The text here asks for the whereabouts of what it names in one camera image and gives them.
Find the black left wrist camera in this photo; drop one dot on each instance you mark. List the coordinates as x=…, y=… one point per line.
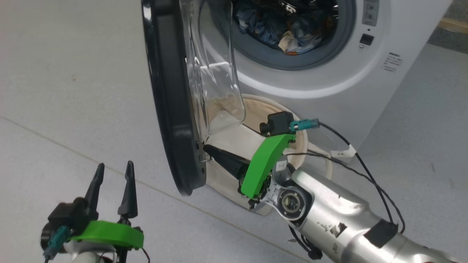
x=67, y=215

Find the blue orange patterned clothes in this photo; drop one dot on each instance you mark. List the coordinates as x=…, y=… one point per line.
x=263, y=25

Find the white front-load washing machine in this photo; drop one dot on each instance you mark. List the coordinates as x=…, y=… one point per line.
x=329, y=80

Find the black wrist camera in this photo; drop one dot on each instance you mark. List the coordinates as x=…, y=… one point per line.
x=67, y=215
x=279, y=123

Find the black round glass washer door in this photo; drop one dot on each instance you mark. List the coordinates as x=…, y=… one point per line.
x=164, y=91

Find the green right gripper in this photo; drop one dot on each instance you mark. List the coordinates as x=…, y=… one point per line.
x=265, y=160

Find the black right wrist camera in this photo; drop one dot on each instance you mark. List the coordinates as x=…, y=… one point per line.
x=279, y=123

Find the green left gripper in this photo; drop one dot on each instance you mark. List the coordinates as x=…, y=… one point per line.
x=109, y=233

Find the cream canvas laundry basket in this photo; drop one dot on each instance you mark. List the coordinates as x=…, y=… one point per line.
x=234, y=140

